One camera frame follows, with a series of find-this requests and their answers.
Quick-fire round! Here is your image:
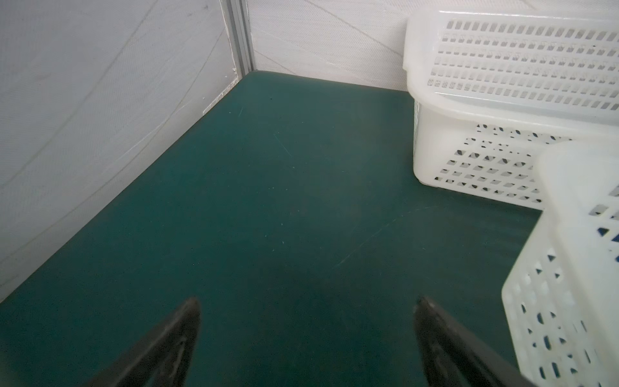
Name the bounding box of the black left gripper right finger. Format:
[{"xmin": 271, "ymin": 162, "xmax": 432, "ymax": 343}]
[{"xmin": 414, "ymin": 297, "xmax": 533, "ymax": 386}]

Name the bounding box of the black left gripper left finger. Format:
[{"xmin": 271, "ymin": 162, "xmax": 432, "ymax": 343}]
[{"xmin": 86, "ymin": 297, "xmax": 201, "ymax": 386}]

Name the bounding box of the white basket front left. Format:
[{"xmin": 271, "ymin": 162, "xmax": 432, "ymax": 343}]
[{"xmin": 501, "ymin": 141, "xmax": 618, "ymax": 386}]

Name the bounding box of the white basket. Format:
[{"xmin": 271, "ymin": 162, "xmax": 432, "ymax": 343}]
[
  {"xmin": 403, "ymin": 6, "xmax": 618, "ymax": 210},
  {"xmin": 501, "ymin": 141, "xmax": 618, "ymax": 386}
]

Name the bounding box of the white basket back middle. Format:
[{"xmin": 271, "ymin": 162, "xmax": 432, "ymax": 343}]
[{"xmin": 403, "ymin": 6, "xmax": 618, "ymax": 210}]

